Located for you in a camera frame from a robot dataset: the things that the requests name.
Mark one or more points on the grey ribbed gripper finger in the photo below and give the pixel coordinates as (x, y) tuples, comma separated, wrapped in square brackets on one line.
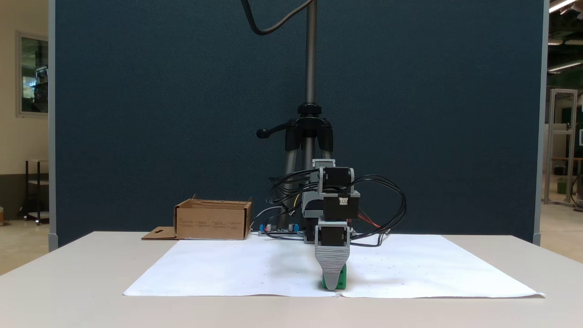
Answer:
[(332, 264)]

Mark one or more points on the green dice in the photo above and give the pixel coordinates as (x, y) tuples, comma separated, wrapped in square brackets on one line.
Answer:
[(343, 274)]

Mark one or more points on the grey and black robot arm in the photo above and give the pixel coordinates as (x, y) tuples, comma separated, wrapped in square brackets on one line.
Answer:
[(339, 209)]

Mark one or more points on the green waste bin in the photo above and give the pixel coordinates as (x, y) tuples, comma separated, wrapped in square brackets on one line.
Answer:
[(562, 184)]

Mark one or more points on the blue power converter board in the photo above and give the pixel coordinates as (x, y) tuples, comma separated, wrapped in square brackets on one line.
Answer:
[(278, 230)]

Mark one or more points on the white paper sheet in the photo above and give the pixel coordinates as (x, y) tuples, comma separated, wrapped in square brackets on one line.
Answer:
[(227, 269)]

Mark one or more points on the brown cardboard box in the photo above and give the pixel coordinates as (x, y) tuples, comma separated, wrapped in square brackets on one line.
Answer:
[(212, 223)]

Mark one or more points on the black and silver tripod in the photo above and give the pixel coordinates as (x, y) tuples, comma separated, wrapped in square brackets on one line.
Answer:
[(311, 54)]

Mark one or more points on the dark blue partition panel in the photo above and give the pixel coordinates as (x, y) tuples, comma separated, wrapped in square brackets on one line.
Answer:
[(136, 114)]

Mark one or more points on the ceiling light strip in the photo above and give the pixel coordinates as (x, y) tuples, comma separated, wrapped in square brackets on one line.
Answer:
[(562, 4), (565, 66)]

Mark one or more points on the black shelf cart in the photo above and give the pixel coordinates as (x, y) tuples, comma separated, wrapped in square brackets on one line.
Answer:
[(36, 191)]

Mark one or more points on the framed glass window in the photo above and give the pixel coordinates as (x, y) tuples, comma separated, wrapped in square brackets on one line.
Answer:
[(34, 75)]

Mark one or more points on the aluminium profile frame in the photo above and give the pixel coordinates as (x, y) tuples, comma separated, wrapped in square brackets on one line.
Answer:
[(563, 136)]

